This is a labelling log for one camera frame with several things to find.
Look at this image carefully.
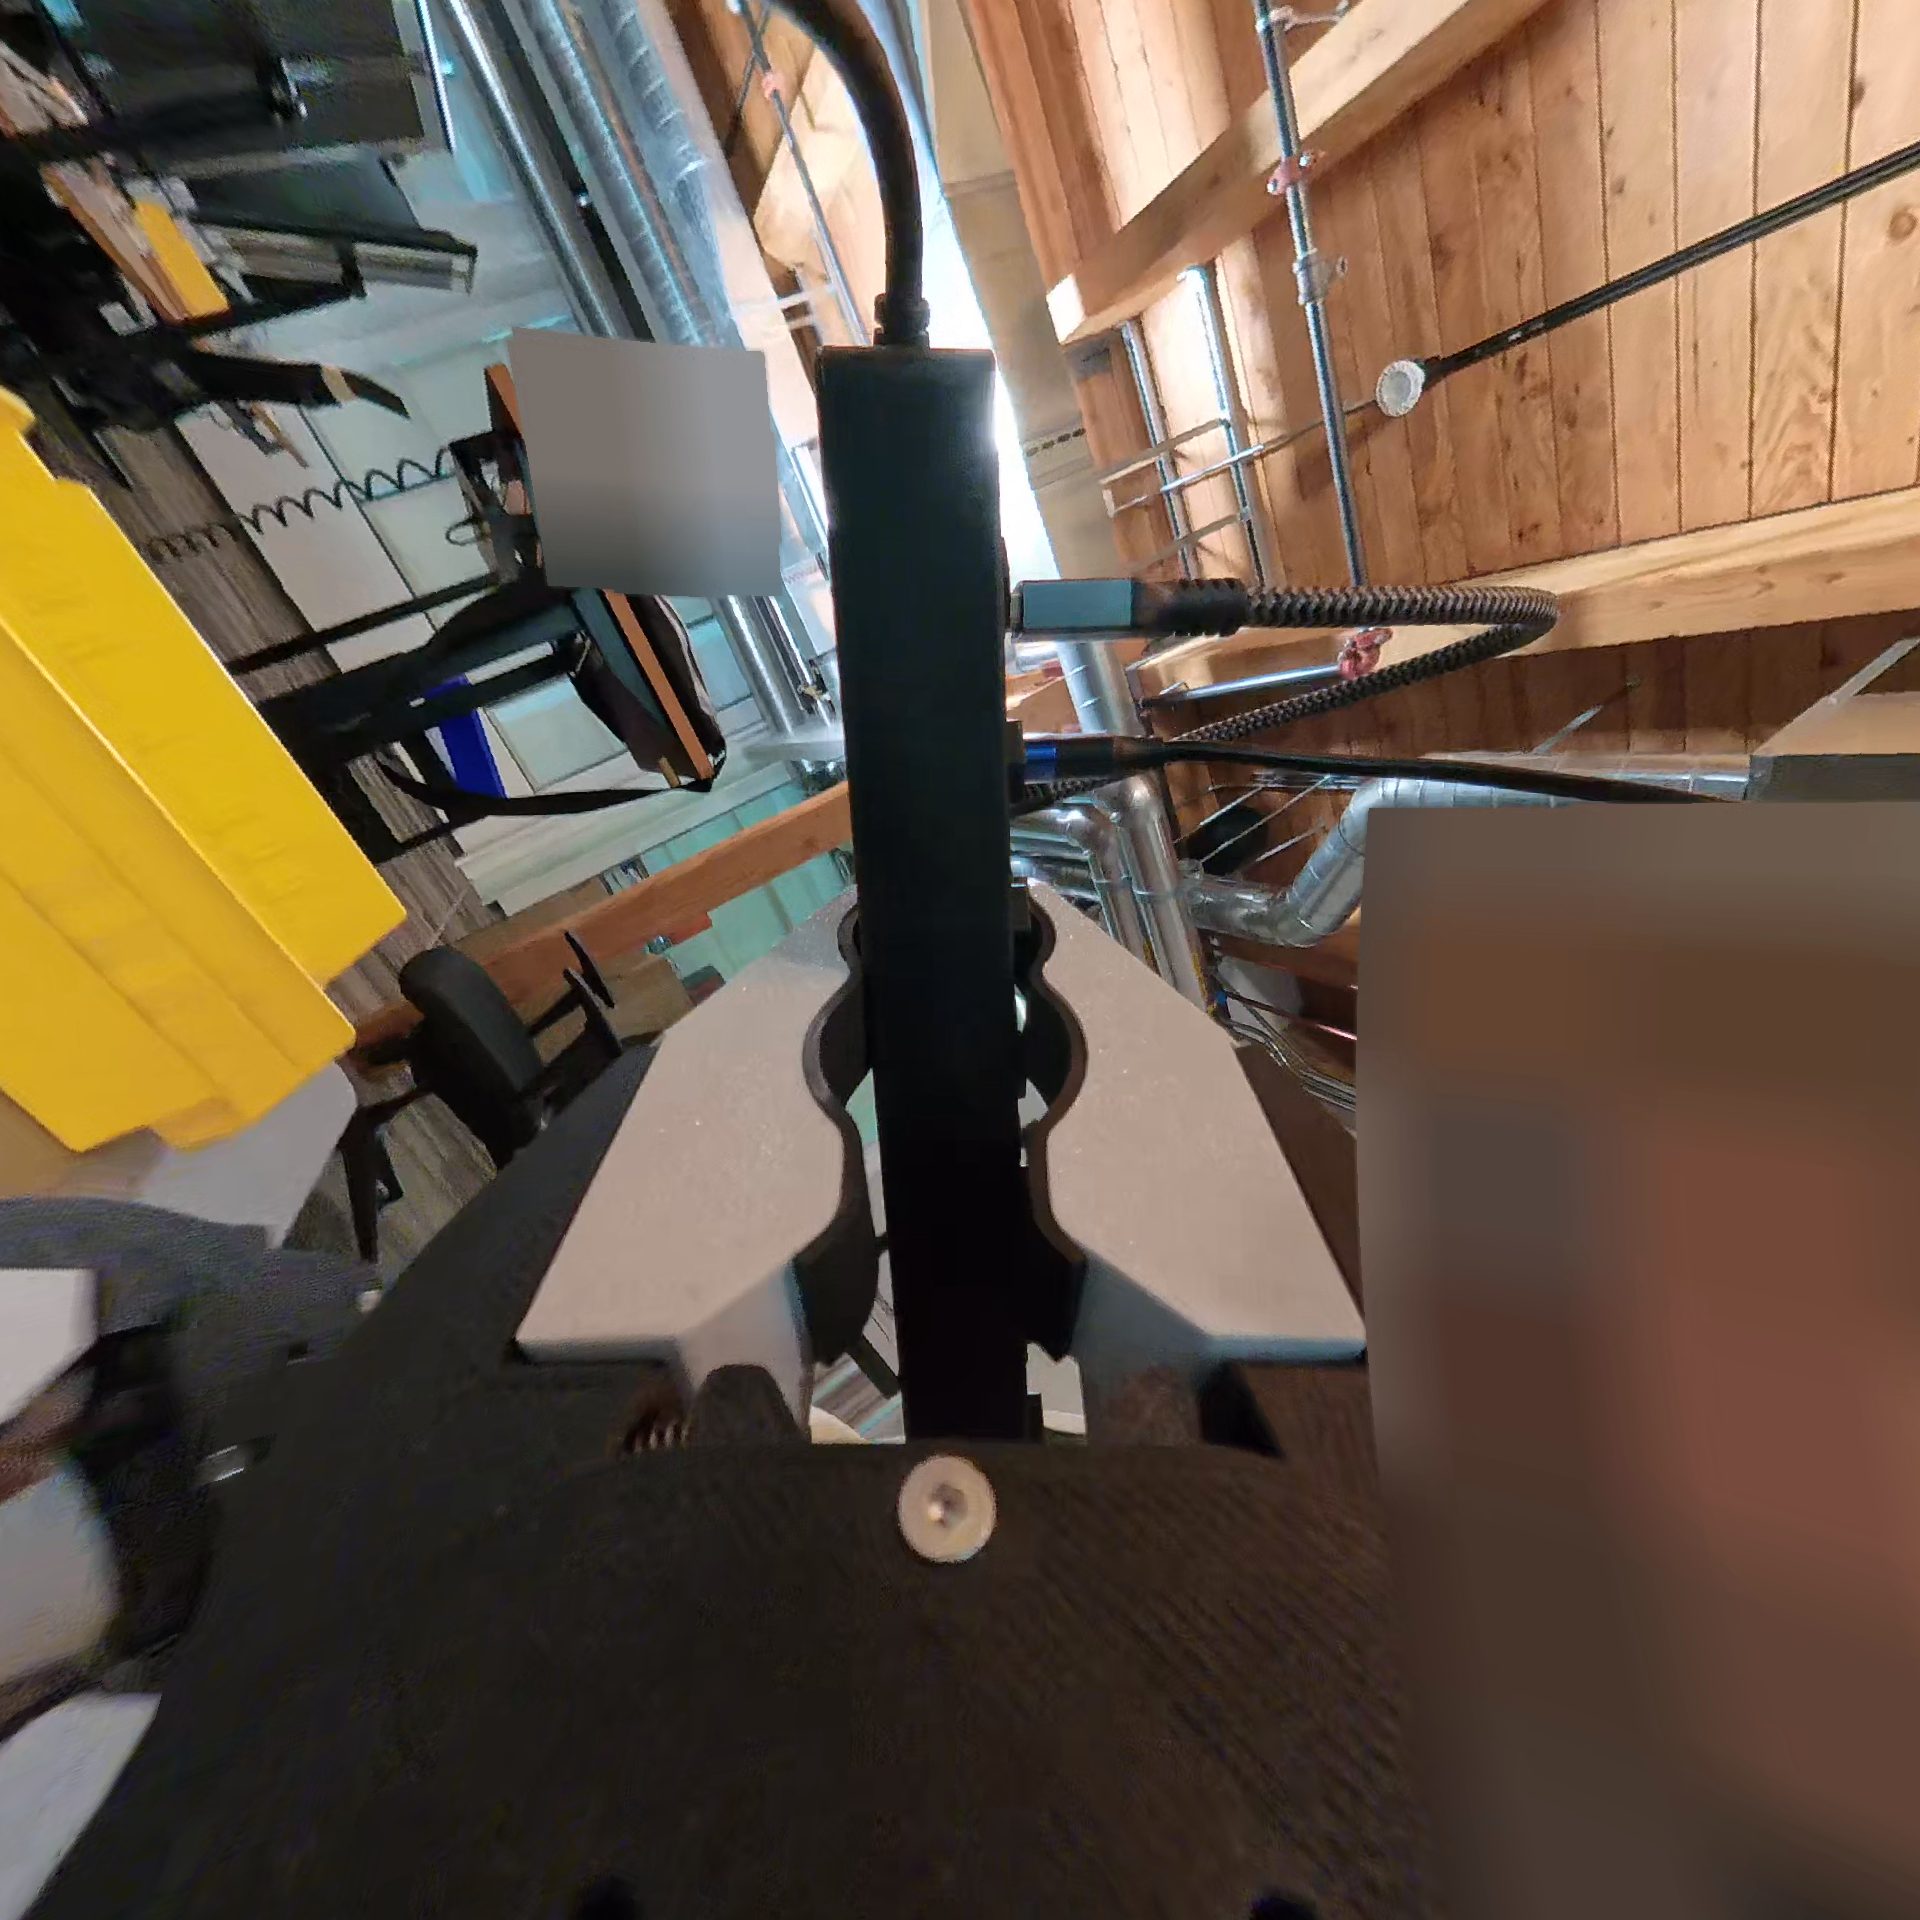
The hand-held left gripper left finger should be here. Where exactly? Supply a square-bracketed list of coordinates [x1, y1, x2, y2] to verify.
[515, 893, 882, 1422]

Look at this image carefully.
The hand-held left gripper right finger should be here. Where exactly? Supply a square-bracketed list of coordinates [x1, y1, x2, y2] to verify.
[1017, 882, 1369, 1422]

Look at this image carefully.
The black blue-ringed USB cable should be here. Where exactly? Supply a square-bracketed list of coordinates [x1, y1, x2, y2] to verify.
[1017, 731, 1743, 823]

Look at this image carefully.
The black multi-port USB hub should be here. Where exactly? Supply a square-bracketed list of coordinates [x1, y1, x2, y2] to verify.
[765, 0, 1041, 1445]

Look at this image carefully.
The braided grey USB cable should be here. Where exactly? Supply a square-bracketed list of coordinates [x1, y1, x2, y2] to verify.
[1005, 575, 1565, 751]

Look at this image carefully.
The yellow plastic bin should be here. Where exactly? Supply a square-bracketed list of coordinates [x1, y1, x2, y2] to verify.
[129, 200, 232, 327]
[0, 382, 412, 1160]

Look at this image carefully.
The black office chair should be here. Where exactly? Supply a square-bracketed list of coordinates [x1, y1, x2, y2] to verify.
[344, 941, 626, 1264]

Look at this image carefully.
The black backpack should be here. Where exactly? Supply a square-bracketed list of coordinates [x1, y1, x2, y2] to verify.
[569, 592, 731, 794]

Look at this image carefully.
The computer monitor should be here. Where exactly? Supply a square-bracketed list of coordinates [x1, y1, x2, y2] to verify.
[188, 158, 483, 299]

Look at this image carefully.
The silver ventilation duct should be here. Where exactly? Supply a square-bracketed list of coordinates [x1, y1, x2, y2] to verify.
[435, 0, 752, 350]

